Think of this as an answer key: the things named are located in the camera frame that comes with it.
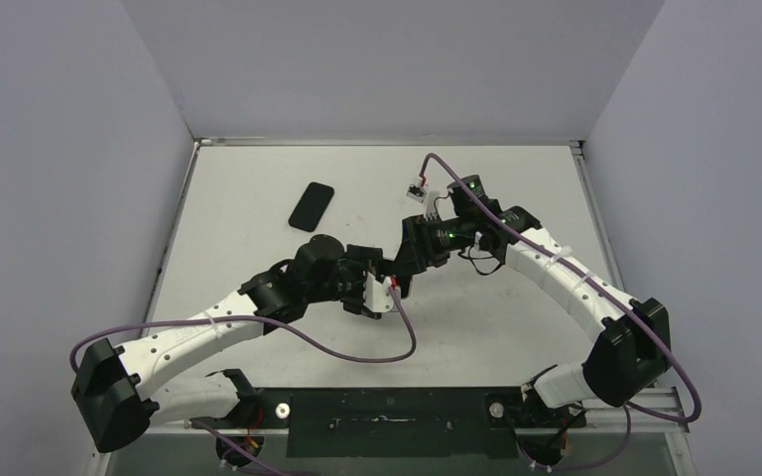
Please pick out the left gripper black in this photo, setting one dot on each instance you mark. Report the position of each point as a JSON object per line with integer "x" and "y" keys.
{"x": 361, "y": 261}

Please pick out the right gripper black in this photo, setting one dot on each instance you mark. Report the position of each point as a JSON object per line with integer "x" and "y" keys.
{"x": 414, "y": 238}

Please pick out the black phone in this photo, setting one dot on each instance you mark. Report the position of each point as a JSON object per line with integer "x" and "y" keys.
{"x": 311, "y": 207}

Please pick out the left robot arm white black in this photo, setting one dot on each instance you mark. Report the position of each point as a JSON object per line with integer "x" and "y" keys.
{"x": 122, "y": 389}

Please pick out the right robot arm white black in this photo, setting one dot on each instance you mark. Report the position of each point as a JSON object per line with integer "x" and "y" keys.
{"x": 626, "y": 333}

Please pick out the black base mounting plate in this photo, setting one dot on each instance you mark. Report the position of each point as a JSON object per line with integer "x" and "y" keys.
{"x": 495, "y": 422}

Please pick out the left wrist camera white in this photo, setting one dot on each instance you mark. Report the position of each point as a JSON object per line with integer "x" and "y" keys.
{"x": 378, "y": 295}

